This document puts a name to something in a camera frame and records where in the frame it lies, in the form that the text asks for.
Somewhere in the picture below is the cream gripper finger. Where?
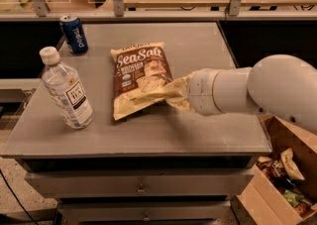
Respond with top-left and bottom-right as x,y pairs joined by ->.
132,91 -> 181,106

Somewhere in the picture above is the brown sea salt chip bag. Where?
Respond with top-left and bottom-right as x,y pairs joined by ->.
111,42 -> 173,120

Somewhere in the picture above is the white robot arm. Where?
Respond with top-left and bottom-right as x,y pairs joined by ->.
133,55 -> 317,133

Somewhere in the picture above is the clear plastic tea bottle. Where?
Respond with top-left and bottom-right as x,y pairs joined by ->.
40,47 -> 93,129

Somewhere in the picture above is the brown snack bag in box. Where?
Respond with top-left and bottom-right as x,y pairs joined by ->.
257,157 -> 286,179

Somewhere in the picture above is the yellow snack bag in box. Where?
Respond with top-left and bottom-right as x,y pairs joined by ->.
280,148 -> 304,180

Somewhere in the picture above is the green snack bag in box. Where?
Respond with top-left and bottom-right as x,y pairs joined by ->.
282,189 -> 304,207

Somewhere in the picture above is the blue pepsi can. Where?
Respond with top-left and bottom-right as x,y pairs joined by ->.
59,14 -> 88,55

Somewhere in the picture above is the upper grey drawer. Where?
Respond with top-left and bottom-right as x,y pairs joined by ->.
26,169 -> 254,198

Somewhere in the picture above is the grey drawer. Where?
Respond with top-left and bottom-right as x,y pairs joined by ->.
26,169 -> 254,198
59,201 -> 231,223

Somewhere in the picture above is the lower grey drawer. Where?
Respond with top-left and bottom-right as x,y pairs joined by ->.
59,201 -> 231,223

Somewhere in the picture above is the cardboard box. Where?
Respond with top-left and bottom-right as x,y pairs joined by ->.
238,117 -> 317,225

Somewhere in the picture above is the black floor cable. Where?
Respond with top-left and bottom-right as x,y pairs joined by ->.
0,169 -> 40,225

